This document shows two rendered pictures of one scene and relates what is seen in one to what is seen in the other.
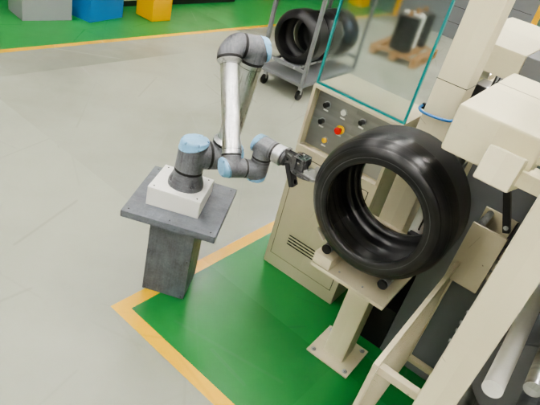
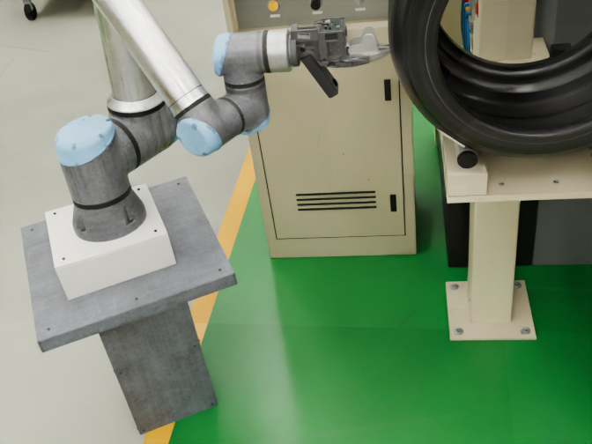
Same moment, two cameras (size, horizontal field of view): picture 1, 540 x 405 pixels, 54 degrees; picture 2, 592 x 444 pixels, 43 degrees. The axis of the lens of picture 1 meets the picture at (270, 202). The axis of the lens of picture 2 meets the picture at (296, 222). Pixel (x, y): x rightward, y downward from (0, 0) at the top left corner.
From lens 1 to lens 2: 96 cm
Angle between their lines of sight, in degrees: 15
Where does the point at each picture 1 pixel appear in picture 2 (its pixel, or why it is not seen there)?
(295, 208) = (284, 147)
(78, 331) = not seen: outside the picture
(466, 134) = not seen: outside the picture
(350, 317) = (497, 247)
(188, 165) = (103, 184)
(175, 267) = (179, 366)
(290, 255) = (314, 225)
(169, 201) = (109, 268)
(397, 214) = (512, 35)
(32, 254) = not seen: outside the picture
